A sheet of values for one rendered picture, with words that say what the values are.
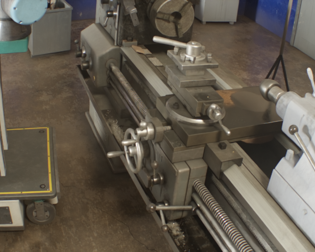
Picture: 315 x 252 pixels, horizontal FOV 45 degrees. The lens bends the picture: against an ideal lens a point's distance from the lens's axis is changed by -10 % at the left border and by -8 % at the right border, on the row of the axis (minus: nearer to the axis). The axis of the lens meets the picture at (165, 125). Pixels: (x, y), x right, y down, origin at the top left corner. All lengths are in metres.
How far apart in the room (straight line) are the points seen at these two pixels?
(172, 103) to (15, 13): 0.76
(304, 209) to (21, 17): 1.23
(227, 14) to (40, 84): 3.30
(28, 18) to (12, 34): 0.20
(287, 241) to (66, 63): 3.52
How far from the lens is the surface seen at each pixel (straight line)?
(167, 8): 2.38
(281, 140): 1.86
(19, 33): 1.78
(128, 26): 2.56
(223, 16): 6.25
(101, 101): 2.86
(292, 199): 1.43
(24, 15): 1.58
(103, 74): 2.67
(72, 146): 3.10
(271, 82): 1.65
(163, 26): 2.41
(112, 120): 2.64
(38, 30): 4.48
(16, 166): 2.41
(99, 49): 2.66
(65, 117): 3.46
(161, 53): 2.88
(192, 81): 1.69
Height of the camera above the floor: 1.77
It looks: 31 degrees down
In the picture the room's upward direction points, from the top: 7 degrees clockwise
